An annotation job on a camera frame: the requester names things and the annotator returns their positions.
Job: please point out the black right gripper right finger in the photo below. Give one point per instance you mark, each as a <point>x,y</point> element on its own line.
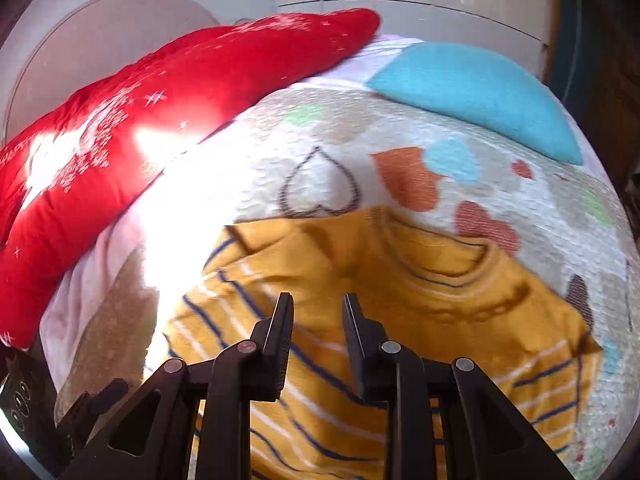
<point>442,418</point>

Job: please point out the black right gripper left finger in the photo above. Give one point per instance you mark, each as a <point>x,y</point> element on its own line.
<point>186,419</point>

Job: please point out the yellow striped knit sweater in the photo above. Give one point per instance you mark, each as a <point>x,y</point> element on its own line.
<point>440,295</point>

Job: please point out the red floral quilt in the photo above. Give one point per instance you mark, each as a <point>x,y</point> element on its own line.
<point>75,170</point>

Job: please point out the heart patterned quilted bedspread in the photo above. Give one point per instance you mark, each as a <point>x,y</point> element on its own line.
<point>564,222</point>

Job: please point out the turquoise knit pillow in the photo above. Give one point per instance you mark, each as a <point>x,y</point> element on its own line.
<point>483,88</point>

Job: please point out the white round headboard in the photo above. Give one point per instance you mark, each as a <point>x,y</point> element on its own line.
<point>95,41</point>

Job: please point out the brown wooden door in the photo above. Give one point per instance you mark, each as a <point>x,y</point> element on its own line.
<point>594,71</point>

